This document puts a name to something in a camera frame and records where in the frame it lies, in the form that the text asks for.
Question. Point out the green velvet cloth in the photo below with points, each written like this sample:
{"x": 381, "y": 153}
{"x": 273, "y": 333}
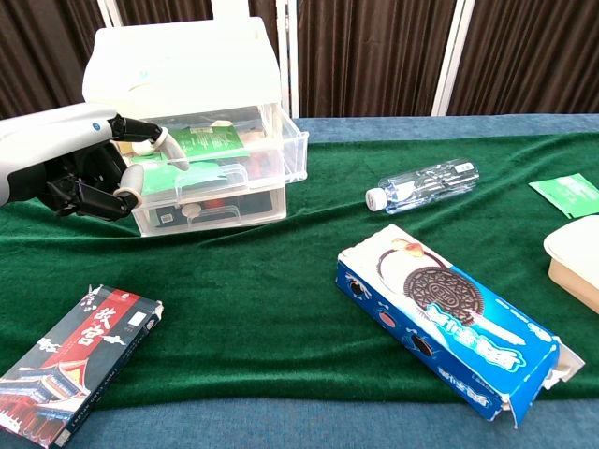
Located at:
{"x": 243, "y": 290}

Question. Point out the cream lidded container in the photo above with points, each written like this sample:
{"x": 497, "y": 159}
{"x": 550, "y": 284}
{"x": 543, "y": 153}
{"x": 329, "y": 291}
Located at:
{"x": 578, "y": 257}

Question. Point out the blue Oreo cookie box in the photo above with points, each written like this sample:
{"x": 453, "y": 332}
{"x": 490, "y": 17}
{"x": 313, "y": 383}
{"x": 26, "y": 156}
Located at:
{"x": 468, "y": 337}

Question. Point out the white frame post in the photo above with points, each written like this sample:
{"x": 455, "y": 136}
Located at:
{"x": 287, "y": 61}
{"x": 449, "y": 61}
{"x": 229, "y": 8}
{"x": 108, "y": 9}

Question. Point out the green flat packet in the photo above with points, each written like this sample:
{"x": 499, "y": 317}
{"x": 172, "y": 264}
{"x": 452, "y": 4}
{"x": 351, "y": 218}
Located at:
{"x": 568, "y": 194}

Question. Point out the clear drawer with green packets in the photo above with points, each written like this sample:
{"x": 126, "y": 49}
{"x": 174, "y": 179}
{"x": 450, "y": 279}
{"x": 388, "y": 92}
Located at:
{"x": 292, "y": 154}

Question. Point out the clear plastic water bottle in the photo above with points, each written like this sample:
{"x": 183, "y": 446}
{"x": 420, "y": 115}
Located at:
{"x": 426, "y": 184}

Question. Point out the clear drawer with black item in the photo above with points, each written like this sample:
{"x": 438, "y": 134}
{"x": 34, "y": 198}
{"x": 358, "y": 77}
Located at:
{"x": 264, "y": 212}

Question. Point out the blue tablecloth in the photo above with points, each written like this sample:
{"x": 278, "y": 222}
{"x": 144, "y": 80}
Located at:
{"x": 281, "y": 425}

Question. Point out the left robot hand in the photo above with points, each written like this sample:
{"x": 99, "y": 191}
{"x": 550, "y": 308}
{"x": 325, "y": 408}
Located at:
{"x": 51, "y": 140}

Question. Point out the black red palace box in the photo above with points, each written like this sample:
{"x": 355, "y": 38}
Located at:
{"x": 79, "y": 355}

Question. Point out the white plastic drawer unit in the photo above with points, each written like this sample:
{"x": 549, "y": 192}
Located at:
{"x": 187, "y": 65}

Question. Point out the black flat item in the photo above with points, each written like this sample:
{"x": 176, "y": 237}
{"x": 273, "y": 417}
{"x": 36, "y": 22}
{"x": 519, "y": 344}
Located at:
{"x": 252, "y": 203}

